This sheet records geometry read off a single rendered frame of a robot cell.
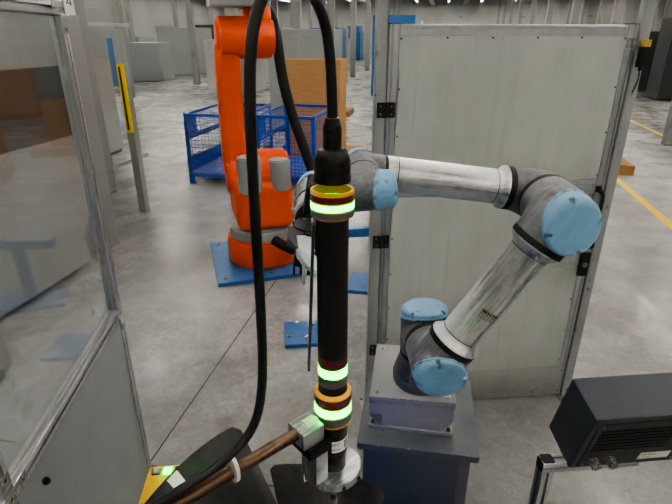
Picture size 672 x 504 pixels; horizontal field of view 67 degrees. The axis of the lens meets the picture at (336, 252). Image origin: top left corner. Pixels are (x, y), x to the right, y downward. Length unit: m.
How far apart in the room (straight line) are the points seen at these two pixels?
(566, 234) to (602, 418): 0.41
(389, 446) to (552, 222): 0.70
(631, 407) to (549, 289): 1.70
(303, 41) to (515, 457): 9.43
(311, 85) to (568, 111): 6.22
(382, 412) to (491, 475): 1.45
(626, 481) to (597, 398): 1.75
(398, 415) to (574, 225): 0.66
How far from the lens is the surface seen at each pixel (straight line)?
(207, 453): 0.75
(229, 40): 4.31
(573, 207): 1.03
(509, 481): 2.77
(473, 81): 2.42
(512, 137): 2.53
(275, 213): 4.43
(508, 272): 1.08
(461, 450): 1.40
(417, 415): 1.39
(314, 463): 0.64
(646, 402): 1.31
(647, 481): 3.04
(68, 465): 1.76
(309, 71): 8.48
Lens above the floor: 1.96
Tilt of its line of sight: 23 degrees down
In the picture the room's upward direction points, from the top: straight up
